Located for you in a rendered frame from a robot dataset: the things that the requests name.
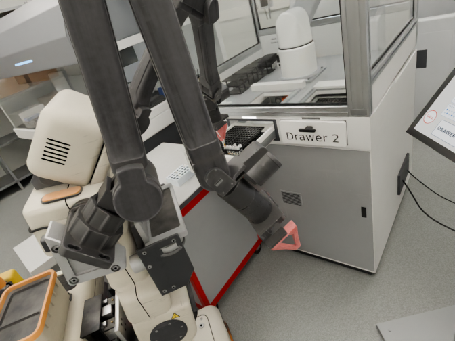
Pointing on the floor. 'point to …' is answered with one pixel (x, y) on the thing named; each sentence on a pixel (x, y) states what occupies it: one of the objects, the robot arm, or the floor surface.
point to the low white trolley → (207, 230)
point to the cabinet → (345, 192)
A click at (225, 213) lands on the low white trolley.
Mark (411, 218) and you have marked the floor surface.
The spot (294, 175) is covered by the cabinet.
